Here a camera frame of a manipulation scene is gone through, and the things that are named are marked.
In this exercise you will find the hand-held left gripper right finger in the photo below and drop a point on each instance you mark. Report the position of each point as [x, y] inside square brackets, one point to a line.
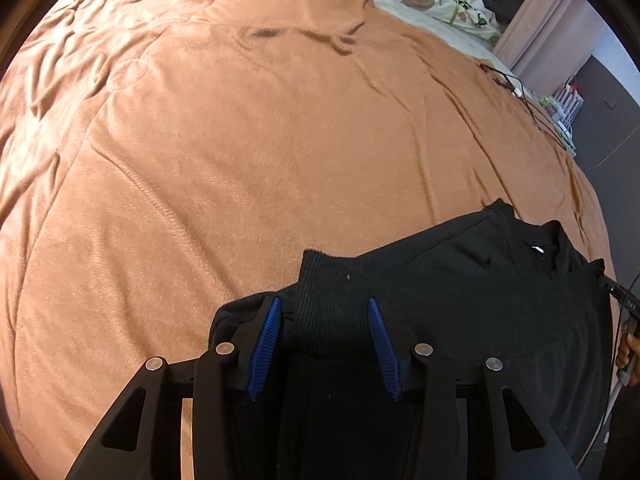
[386, 350]

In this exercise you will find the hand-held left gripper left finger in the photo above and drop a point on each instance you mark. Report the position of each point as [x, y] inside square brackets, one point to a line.
[264, 350]

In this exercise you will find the black printed sweatshirt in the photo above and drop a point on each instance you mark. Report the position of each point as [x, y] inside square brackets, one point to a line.
[475, 310]

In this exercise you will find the person's right forearm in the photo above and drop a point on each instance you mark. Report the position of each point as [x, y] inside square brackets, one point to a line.
[625, 435]

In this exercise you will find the person's right hand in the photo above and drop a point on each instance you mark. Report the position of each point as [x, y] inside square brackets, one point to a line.
[631, 357]

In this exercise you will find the pale green drawer unit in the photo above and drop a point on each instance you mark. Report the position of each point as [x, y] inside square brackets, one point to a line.
[567, 120]

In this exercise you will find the orange-brown blanket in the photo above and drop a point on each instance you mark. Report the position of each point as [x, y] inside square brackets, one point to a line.
[225, 160]

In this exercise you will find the pink curtain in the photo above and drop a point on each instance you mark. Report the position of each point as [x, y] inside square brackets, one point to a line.
[545, 25]

